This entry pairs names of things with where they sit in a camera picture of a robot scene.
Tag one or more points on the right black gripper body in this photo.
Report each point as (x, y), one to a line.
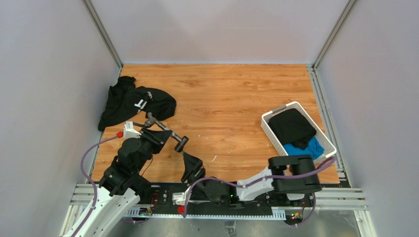
(200, 174)

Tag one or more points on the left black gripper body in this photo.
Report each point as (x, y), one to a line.
(149, 145)

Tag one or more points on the grey tee pipe fitting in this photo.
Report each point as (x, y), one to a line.
(175, 134)

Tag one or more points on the grey faucet with lever handle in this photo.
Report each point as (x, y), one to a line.
(151, 120)

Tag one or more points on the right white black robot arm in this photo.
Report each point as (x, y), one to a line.
(295, 174)

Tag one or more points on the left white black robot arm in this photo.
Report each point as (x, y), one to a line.
(121, 186)

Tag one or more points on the black cloth with white print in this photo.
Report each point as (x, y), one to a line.
(125, 100)

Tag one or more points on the black cloth in basket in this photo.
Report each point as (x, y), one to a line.
(291, 127)

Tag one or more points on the white plastic basket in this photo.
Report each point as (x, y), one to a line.
(320, 146)

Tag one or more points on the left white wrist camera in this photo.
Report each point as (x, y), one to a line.
(129, 131)

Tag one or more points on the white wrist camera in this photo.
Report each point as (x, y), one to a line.
(179, 198)
(129, 131)

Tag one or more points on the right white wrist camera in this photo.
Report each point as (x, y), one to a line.
(179, 198)

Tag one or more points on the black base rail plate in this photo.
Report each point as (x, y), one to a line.
(266, 206)

